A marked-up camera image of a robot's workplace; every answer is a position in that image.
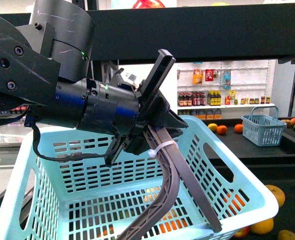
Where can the grey flat left gripper finger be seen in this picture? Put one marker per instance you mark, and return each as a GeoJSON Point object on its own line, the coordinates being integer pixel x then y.
{"type": "Point", "coordinates": [193, 186]}

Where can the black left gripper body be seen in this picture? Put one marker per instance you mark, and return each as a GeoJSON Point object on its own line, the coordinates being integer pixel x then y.
{"type": "Point", "coordinates": [154, 110]}

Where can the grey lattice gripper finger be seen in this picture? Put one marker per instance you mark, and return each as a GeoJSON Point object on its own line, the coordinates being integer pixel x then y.
{"type": "Point", "coordinates": [162, 203]}

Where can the large light blue basket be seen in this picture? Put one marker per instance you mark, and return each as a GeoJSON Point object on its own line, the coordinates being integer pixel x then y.
{"type": "Point", "coordinates": [85, 200]}

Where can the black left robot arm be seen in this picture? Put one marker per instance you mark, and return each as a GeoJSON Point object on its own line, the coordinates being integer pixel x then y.
{"type": "Point", "coordinates": [44, 65]}

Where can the yellow lemon far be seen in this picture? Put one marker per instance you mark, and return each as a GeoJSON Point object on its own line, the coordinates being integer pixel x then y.
{"type": "Point", "coordinates": [213, 127]}

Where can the black far fruit shelf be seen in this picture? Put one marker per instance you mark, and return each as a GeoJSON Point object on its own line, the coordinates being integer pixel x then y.
{"type": "Point", "coordinates": [249, 153]}

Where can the black upper shelf beam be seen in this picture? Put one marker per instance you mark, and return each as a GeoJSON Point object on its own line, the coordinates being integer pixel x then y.
{"type": "Point", "coordinates": [203, 33]}

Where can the black shelf upright right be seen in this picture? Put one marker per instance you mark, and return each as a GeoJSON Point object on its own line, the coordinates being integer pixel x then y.
{"type": "Point", "coordinates": [292, 97]}

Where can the orange tangerine far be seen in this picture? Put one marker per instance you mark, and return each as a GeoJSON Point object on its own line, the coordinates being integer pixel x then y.
{"type": "Point", "coordinates": [222, 129]}

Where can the orange far by basket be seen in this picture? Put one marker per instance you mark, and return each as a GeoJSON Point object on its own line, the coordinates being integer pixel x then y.
{"type": "Point", "coordinates": [238, 128]}

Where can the small blue shopping basket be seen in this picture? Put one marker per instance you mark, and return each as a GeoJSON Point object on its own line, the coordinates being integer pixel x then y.
{"type": "Point", "coordinates": [261, 129]}

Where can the red apple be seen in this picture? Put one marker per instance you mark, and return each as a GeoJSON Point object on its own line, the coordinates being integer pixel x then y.
{"type": "Point", "coordinates": [242, 233]}

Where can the golden orange apple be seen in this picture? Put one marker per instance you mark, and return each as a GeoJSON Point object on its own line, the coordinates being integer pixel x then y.
{"type": "Point", "coordinates": [278, 194]}

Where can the yellow orange fruit centre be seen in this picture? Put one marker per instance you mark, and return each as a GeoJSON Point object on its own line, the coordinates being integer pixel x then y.
{"type": "Point", "coordinates": [262, 227]}

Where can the olive kiwi lower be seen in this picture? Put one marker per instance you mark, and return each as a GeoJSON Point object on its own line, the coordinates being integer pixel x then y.
{"type": "Point", "coordinates": [286, 235]}

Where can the glass top freezer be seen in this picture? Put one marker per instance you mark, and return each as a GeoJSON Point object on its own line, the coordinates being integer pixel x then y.
{"type": "Point", "coordinates": [11, 137]}

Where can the white wall shelf with bottles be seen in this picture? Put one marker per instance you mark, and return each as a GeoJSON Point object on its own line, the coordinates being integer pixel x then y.
{"type": "Point", "coordinates": [233, 86]}

